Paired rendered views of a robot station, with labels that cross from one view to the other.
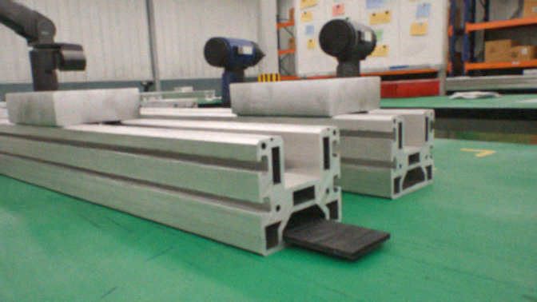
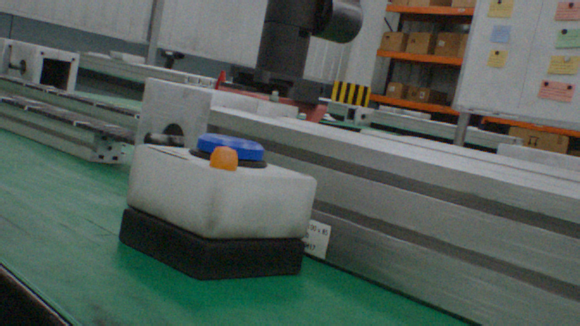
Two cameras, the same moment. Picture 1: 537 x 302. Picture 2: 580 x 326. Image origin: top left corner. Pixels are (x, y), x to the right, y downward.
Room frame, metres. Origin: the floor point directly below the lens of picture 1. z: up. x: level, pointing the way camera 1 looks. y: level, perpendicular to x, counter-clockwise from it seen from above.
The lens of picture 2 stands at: (0.27, 0.52, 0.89)
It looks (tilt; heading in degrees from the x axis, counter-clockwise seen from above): 5 degrees down; 0
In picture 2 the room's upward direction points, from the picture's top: 11 degrees clockwise
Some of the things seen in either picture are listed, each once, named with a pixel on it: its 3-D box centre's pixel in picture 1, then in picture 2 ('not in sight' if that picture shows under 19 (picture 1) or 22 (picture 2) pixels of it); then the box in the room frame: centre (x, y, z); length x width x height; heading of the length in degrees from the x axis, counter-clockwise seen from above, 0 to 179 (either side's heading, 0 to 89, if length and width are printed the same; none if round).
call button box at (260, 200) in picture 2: not in sight; (230, 207); (0.73, 0.55, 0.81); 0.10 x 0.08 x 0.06; 136
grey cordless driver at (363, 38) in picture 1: (356, 87); not in sight; (0.80, -0.16, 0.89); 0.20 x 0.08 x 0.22; 150
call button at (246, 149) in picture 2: not in sight; (229, 153); (0.72, 0.55, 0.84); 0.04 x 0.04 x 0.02
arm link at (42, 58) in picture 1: (45, 61); (295, 6); (1.16, 0.54, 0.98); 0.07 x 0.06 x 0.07; 136
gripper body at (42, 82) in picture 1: (45, 85); (281, 58); (1.16, 0.55, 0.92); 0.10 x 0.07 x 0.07; 136
